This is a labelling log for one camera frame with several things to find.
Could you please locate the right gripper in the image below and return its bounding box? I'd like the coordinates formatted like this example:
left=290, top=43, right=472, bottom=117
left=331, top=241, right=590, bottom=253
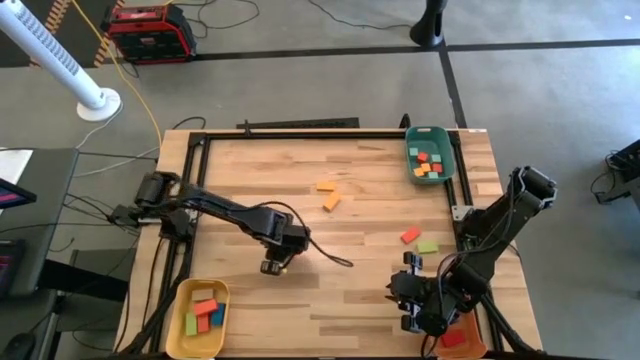
left=383, top=271, right=436, bottom=316

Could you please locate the orange plastic bin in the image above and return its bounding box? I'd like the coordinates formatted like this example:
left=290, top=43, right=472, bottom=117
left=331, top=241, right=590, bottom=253
left=433, top=294, right=489, bottom=360

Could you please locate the black floor strip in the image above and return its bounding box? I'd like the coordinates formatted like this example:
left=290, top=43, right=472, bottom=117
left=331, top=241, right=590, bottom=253
left=236, top=117, right=361, bottom=130

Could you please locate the yellow plastic bin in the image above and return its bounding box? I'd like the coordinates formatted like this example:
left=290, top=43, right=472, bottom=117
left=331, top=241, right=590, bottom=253
left=164, top=277, right=232, bottom=360

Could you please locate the green plastic bin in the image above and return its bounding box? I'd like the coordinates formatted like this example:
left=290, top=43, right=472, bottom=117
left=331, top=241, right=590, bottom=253
left=404, top=125, right=456, bottom=186

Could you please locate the black side desk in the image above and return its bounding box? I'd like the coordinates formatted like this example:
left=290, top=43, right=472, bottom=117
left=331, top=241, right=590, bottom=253
left=0, top=147, right=80, bottom=301

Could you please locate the red black toolbox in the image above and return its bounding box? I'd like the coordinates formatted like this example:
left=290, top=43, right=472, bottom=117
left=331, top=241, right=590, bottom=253
left=101, top=4, right=198, bottom=66

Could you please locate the black pole stand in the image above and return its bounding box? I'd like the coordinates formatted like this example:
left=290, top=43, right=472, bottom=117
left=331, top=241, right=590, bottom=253
left=409, top=0, right=449, bottom=50

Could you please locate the black floor equipment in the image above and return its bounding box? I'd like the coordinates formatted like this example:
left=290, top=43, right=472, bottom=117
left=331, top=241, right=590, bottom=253
left=589, top=138, right=640, bottom=212

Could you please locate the tilted side monitor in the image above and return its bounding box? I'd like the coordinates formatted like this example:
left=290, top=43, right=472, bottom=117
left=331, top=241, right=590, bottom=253
left=0, top=177, right=38, bottom=210

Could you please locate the black tablet screen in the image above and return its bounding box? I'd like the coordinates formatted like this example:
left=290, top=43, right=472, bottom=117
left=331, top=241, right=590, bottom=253
left=0, top=238, right=27, bottom=300

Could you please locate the white paper sheet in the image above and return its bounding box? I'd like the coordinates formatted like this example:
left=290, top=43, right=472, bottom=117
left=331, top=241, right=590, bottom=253
left=0, top=148, right=34, bottom=184

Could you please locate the black computer mouse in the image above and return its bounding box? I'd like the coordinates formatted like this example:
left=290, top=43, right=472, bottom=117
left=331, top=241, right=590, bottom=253
left=0, top=331, right=37, bottom=360

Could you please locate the hazard striped floor mat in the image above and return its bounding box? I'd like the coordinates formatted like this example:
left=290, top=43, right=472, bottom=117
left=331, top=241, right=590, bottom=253
left=0, top=0, right=127, bottom=69

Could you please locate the white tower fan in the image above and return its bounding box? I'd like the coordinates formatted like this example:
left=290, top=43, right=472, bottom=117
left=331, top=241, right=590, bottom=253
left=0, top=0, right=123, bottom=123

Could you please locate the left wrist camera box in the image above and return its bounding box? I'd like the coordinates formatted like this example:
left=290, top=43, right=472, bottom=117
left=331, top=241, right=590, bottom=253
left=259, top=258, right=284, bottom=277

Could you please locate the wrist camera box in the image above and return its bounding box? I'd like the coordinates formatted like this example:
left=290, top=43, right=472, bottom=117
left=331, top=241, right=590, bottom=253
left=259, top=258, right=284, bottom=277
left=399, top=313, right=426, bottom=334

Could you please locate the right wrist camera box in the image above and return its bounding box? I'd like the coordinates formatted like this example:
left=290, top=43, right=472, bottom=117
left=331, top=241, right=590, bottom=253
left=399, top=313, right=426, bottom=334

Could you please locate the black left camera cable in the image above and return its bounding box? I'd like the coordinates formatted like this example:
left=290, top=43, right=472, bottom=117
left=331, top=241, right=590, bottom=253
left=244, top=201, right=355, bottom=268

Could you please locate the black camera cable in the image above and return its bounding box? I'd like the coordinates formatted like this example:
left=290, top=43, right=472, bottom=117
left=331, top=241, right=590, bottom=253
left=244, top=201, right=355, bottom=268
left=421, top=332, right=444, bottom=360

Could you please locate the black right camera cable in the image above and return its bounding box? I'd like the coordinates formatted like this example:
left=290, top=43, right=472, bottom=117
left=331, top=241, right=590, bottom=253
left=421, top=332, right=444, bottom=360

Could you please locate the black table frame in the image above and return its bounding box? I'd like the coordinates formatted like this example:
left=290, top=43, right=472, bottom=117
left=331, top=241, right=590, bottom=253
left=119, top=128, right=544, bottom=360

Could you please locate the yellow cable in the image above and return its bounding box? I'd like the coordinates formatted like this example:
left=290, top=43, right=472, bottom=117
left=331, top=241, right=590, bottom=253
left=71, top=0, right=164, bottom=150

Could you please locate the white fan cable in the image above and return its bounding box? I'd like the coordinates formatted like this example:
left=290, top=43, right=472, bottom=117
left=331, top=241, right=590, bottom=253
left=74, top=102, right=125, bottom=150

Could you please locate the black floor cable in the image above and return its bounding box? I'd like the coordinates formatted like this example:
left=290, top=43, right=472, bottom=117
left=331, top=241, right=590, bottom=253
left=305, top=0, right=416, bottom=31

